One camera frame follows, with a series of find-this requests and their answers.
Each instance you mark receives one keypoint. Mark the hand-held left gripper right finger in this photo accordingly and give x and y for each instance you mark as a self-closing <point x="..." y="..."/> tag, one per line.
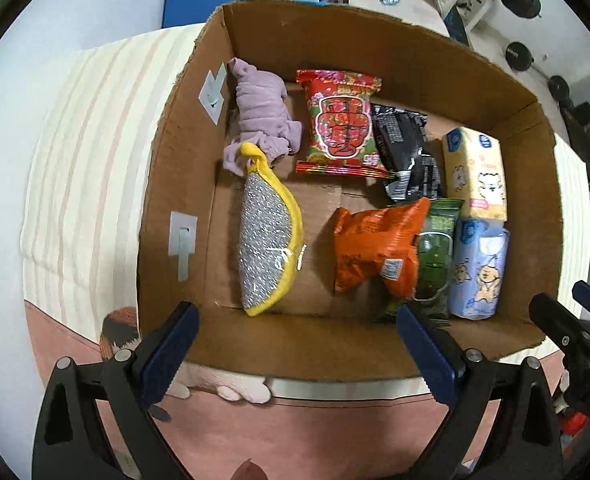
<point x="425" y="355"/>

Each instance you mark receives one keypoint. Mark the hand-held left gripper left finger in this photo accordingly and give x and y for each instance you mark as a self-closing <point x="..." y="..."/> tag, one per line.
<point x="172" y="355"/>

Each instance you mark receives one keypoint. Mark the green snack packet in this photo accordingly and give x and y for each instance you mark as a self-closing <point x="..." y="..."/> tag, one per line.
<point x="435" y="260"/>

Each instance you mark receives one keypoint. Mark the blue tissue pack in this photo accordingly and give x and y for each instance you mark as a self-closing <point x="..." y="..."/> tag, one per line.
<point x="480" y="270"/>

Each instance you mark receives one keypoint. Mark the orange snack packet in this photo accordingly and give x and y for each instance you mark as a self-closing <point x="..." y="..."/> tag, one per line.
<point x="375" y="245"/>

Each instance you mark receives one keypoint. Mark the silver scouring pad yellow trim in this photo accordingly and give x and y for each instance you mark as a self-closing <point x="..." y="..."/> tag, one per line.
<point x="265" y="240"/>

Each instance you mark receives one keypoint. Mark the yellow tissue pack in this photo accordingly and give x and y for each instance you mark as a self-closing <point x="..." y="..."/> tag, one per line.
<point x="475" y="175"/>

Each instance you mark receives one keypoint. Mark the black snack packet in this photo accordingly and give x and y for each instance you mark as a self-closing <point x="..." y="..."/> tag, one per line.
<point x="405" y="145"/>

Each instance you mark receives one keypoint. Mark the red snack packet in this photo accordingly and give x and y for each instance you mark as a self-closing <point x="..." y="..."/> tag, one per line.
<point x="342" y="125"/>

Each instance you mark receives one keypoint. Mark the purple cloth toy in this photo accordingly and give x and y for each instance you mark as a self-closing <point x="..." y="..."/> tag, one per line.
<point x="262" y="105"/>

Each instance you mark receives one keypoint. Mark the cardboard box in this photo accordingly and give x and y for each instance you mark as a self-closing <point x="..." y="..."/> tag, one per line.
<point x="325" y="40"/>

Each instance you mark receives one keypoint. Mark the short barbell with black plates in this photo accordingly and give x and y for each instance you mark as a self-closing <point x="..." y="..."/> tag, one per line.
<point x="519" y="56"/>

